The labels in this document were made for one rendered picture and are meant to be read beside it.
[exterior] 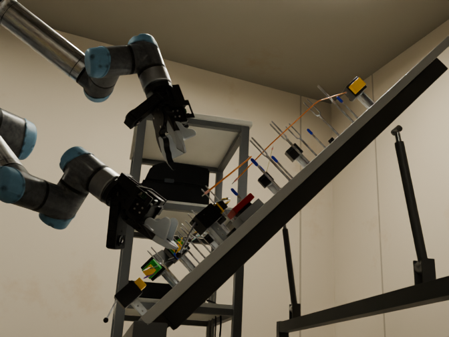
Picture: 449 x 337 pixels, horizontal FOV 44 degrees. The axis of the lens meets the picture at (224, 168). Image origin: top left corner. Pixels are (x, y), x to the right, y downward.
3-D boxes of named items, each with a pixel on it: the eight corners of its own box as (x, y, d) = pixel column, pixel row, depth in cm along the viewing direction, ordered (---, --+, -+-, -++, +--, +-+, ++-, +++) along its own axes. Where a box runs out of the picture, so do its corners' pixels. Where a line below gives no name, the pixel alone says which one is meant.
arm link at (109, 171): (83, 192, 127) (103, 196, 135) (96, 203, 126) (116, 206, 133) (99, 165, 127) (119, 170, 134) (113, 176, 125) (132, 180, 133)
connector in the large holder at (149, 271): (162, 267, 188) (154, 258, 189) (159, 269, 185) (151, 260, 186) (151, 278, 189) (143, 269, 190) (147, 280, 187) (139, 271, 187)
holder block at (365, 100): (371, 109, 160) (349, 87, 161) (381, 99, 149) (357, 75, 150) (359, 120, 159) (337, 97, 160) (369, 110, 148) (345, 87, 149)
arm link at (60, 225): (19, 206, 131) (43, 168, 130) (57, 218, 139) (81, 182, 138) (32, 224, 126) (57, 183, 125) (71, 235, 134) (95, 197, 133)
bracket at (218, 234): (219, 248, 128) (204, 232, 129) (226, 242, 130) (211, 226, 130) (226, 241, 125) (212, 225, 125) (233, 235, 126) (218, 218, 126)
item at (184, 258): (198, 271, 215) (174, 244, 216) (205, 264, 198) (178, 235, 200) (186, 283, 212) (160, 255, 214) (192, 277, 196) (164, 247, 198)
